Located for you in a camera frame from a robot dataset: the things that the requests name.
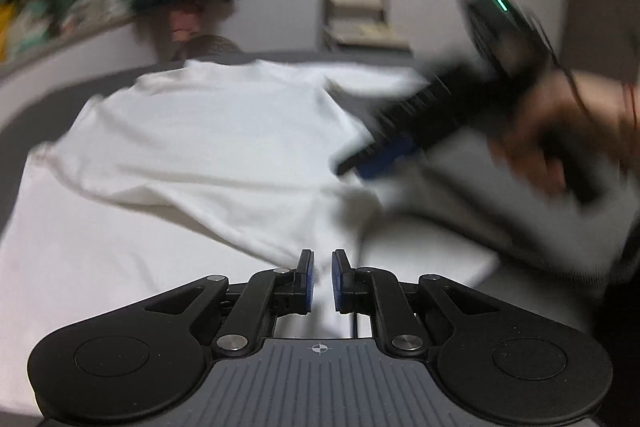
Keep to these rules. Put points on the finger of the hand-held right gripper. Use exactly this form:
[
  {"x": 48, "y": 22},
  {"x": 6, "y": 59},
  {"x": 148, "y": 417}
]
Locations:
[{"x": 390, "y": 157}]

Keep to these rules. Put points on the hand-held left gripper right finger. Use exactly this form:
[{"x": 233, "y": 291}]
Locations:
[{"x": 336, "y": 281}]

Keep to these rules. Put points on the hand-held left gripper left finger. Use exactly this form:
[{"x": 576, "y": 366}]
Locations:
[{"x": 307, "y": 281}]

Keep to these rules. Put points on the white long-sleeve shirt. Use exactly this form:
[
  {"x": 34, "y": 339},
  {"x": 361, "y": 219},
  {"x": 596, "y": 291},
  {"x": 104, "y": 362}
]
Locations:
[{"x": 200, "y": 157}]

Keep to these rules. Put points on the person's right forearm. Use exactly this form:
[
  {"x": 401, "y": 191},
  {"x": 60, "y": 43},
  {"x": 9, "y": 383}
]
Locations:
[{"x": 632, "y": 122}]

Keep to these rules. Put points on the person's right hand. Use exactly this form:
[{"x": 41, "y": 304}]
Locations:
[{"x": 520, "y": 157}]

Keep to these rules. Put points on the yellow cloth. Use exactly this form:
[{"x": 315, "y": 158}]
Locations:
[{"x": 370, "y": 34}]

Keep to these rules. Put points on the brown patterned stool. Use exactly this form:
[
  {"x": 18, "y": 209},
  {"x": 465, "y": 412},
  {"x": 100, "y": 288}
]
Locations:
[{"x": 210, "y": 47}]

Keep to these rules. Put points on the pink cloth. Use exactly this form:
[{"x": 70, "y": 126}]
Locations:
[{"x": 185, "y": 19}]

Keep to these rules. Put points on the white teal box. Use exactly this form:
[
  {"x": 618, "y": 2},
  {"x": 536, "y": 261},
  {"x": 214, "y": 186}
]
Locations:
[{"x": 32, "y": 22}]

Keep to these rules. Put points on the yellow cardboard box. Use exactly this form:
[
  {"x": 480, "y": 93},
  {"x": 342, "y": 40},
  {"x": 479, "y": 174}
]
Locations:
[{"x": 6, "y": 32}]

